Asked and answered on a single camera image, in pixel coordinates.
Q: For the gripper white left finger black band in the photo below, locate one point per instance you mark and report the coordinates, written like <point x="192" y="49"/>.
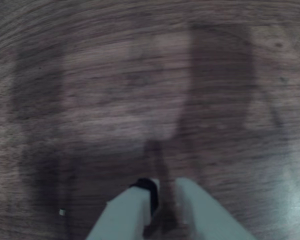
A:
<point x="125" y="215"/>

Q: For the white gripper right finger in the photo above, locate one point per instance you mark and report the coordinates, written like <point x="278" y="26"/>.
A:
<point x="205" y="220"/>

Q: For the small white crumb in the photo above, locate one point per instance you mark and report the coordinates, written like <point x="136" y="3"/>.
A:
<point x="62" y="212"/>

